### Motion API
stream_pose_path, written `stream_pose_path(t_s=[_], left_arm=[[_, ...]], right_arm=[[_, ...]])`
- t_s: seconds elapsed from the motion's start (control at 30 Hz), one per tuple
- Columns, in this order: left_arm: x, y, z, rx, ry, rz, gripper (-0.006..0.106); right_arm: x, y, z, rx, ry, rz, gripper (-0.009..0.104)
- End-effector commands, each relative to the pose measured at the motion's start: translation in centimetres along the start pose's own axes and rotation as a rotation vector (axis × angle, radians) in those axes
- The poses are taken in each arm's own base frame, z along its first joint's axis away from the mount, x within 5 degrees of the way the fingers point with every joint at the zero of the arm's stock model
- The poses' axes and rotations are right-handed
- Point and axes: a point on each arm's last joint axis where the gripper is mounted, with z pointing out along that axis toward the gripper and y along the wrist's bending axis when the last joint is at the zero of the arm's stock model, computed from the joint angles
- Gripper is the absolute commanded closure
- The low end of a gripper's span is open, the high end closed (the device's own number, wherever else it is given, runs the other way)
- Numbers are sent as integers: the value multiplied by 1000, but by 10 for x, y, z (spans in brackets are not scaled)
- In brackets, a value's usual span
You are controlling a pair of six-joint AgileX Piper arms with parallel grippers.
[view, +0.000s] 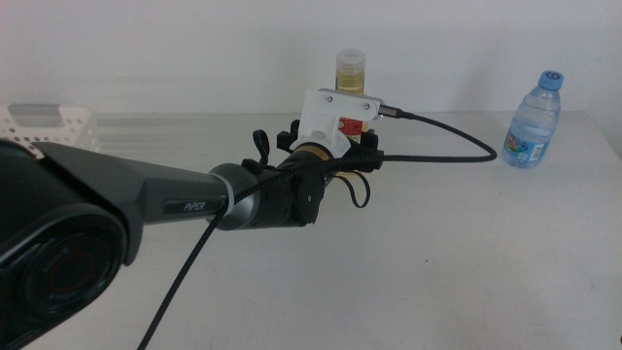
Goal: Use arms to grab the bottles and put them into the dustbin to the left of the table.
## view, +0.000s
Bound yellow juice bottle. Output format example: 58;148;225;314
333;48;371;178

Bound clear blue-capped water bottle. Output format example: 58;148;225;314
501;70;566;170

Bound white perforated plastic basket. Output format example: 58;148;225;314
0;103;102;159

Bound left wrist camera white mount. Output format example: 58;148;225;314
290;87;384;158

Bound black braided camera cable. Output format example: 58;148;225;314
137;105;499;350

